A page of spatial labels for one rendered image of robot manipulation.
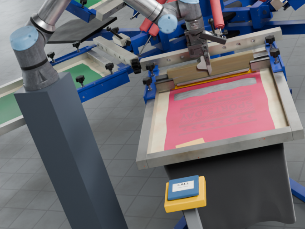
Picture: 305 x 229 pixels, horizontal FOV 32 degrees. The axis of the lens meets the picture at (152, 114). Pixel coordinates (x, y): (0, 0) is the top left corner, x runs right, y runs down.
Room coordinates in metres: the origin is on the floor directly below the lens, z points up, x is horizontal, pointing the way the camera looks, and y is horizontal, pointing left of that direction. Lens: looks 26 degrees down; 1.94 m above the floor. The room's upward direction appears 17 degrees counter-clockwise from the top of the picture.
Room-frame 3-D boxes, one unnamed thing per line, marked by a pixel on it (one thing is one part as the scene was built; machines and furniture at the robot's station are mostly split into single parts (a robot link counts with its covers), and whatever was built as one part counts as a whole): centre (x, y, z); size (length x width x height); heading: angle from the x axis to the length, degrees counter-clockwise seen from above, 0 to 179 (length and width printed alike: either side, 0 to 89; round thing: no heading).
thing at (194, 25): (2.16, -0.28, 1.24); 0.08 x 0.08 x 0.05
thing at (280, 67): (2.13, -0.58, 0.98); 0.30 x 0.05 x 0.07; 168
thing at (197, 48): (2.16, -0.28, 1.16); 0.09 x 0.08 x 0.12; 78
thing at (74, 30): (3.43, 0.02, 0.91); 1.34 x 0.41 x 0.08; 48
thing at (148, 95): (2.24, -0.04, 0.98); 0.30 x 0.05 x 0.07; 168
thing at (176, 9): (2.16, -0.18, 1.31); 0.11 x 0.11 x 0.08; 82
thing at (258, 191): (1.67, -0.20, 0.74); 0.45 x 0.03 x 0.43; 78
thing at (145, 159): (1.95, -0.26, 0.97); 0.79 x 0.58 x 0.04; 168
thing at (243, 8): (2.98, -0.48, 0.99); 0.82 x 0.79 x 0.12; 168
